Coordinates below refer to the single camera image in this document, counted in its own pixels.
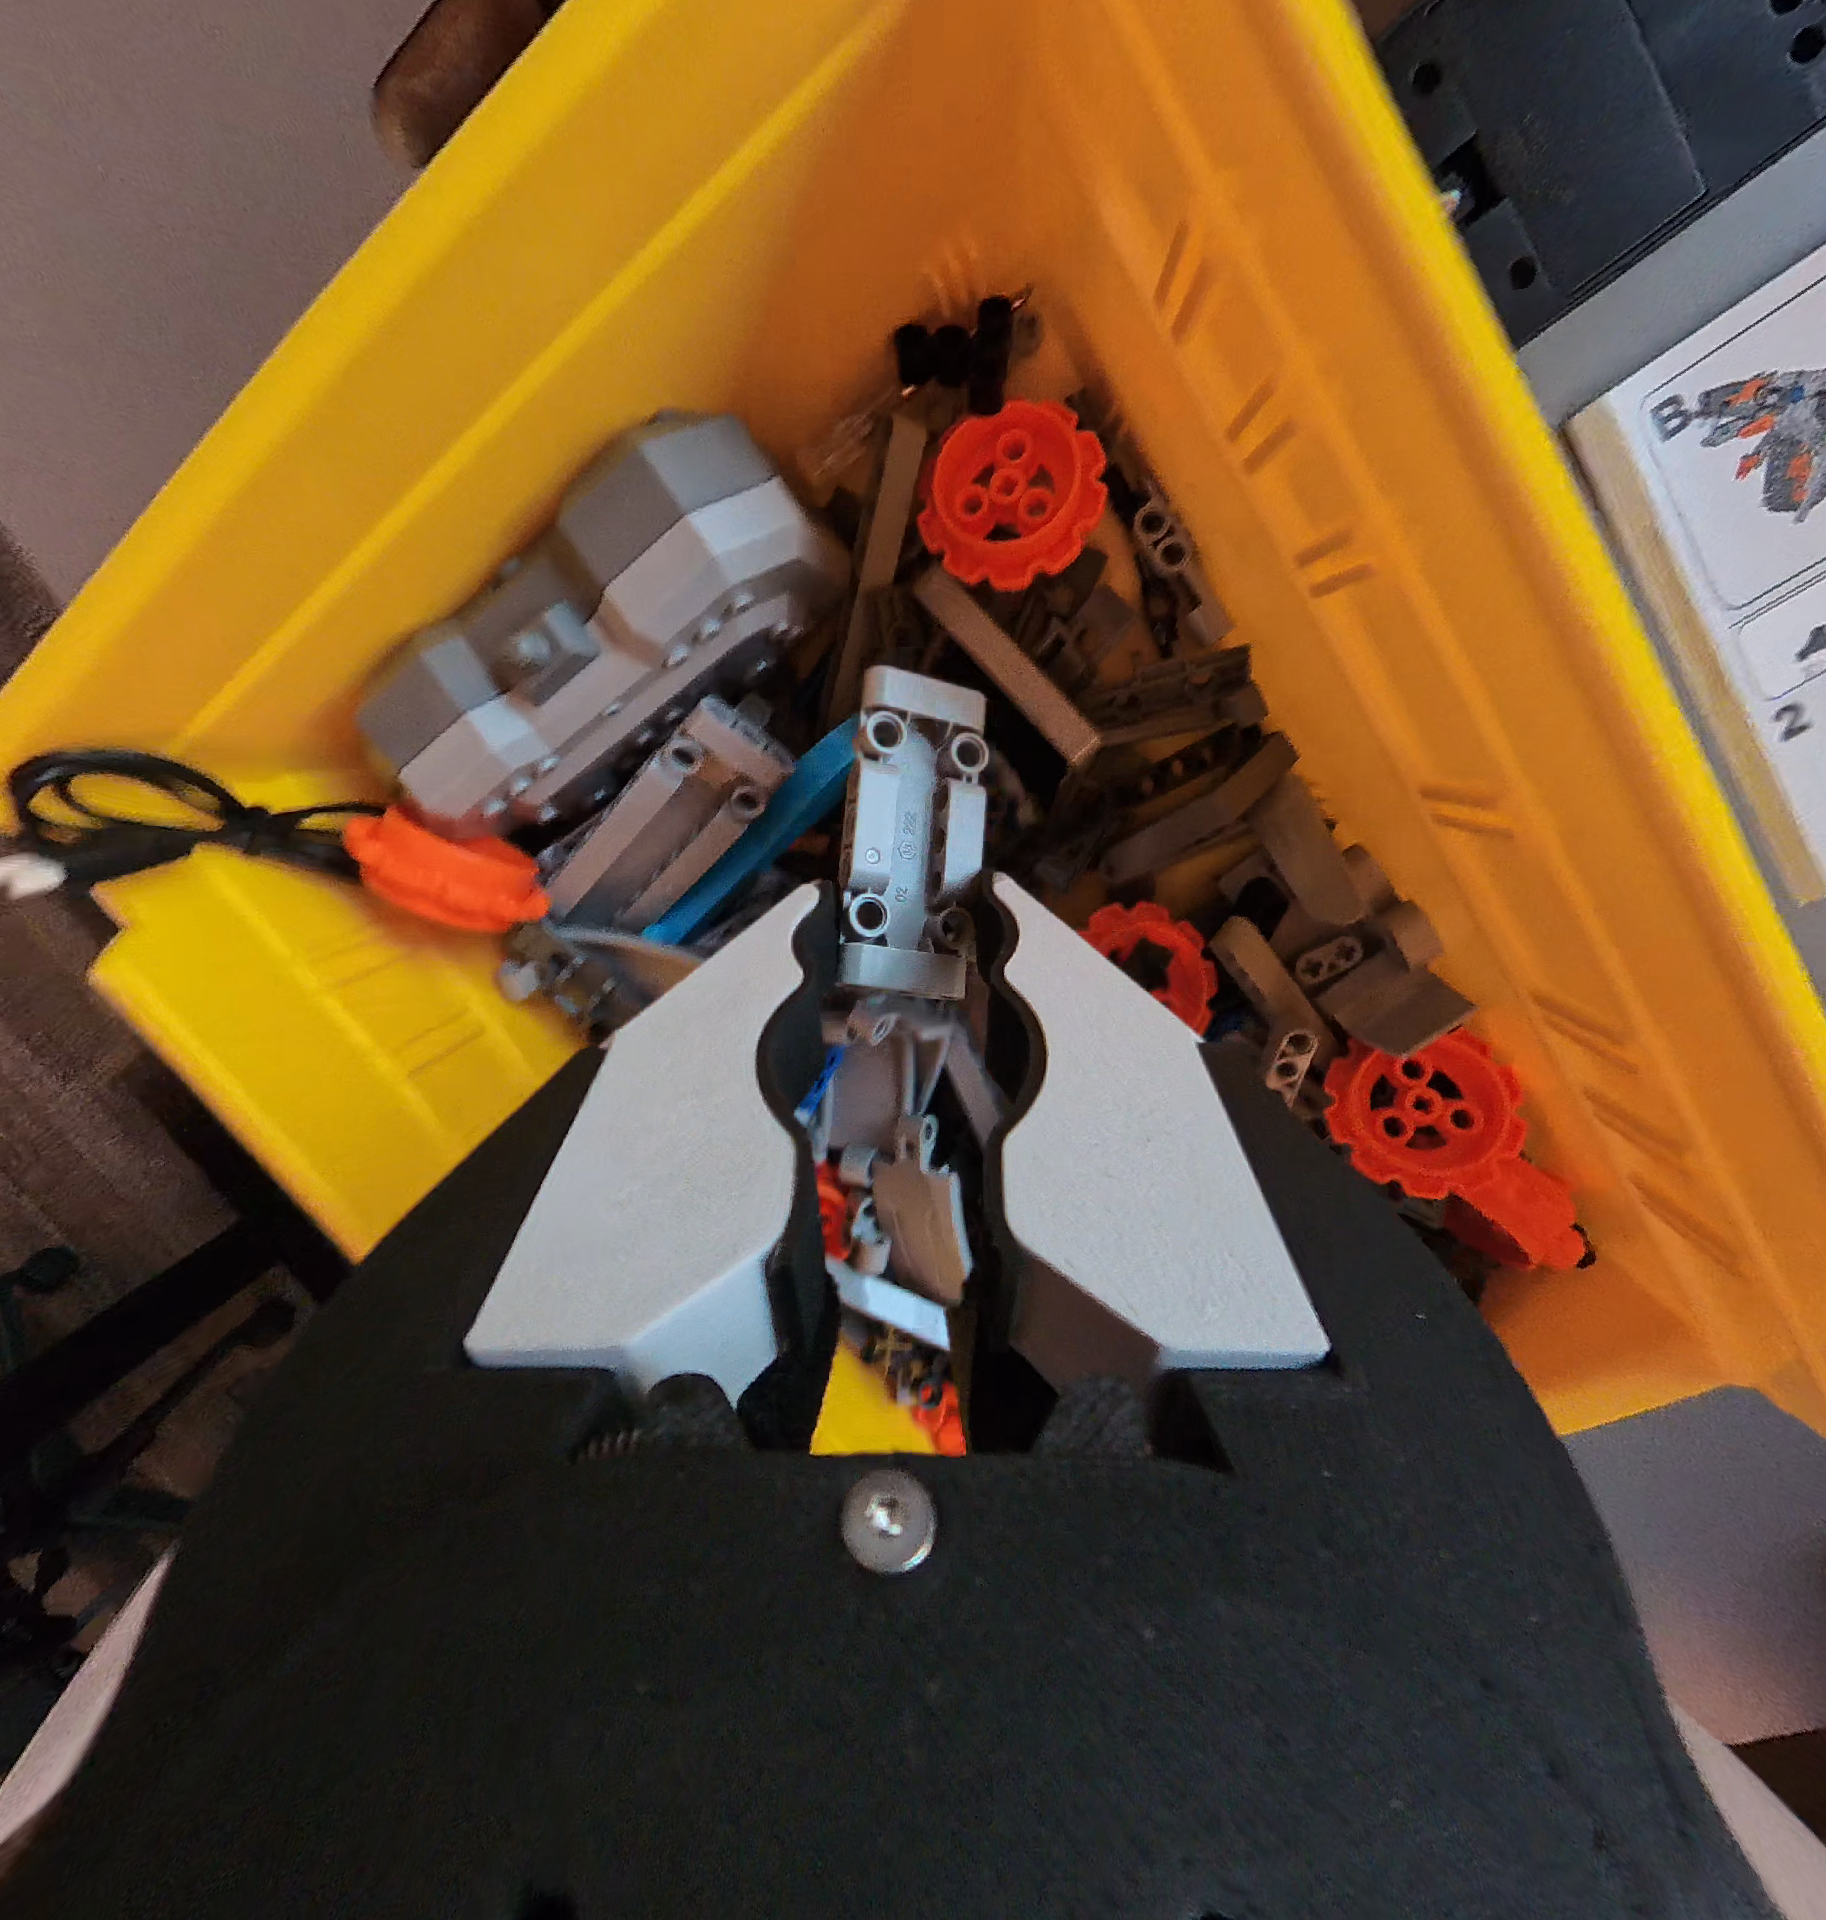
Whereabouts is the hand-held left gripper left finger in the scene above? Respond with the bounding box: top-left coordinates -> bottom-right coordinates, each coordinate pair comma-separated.
462,881 -> 842,1449

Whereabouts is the black battery box brick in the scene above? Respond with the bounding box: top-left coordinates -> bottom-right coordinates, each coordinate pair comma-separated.
1370,0 -> 1826,347

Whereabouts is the blue beam brick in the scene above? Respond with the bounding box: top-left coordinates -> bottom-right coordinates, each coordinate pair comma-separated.
633,720 -> 862,950

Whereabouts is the yellow plastic bin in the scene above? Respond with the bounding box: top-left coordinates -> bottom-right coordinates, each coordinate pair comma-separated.
0,0 -> 1826,1474

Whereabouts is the grey motor brick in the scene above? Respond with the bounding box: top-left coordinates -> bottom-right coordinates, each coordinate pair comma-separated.
355,414 -> 854,841

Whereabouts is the orange gear wheel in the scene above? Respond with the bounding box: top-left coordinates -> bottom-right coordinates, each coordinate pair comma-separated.
1077,901 -> 1219,1039
1321,1028 -> 1530,1204
343,806 -> 553,935
915,398 -> 1108,589

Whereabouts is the pile of building bricks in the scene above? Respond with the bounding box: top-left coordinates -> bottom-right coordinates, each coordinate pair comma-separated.
494,292 -> 1595,1457

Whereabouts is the white instruction booklet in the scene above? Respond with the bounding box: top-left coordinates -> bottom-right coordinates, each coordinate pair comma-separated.
1566,211 -> 1826,910

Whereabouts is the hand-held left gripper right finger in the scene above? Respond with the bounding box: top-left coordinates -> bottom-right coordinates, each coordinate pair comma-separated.
972,872 -> 1331,1449

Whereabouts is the grey panel brick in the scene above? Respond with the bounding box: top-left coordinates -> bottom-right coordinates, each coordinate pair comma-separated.
834,664 -> 994,1001

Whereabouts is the grey desk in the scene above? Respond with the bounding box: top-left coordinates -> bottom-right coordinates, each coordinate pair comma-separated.
0,0 -> 1826,1749

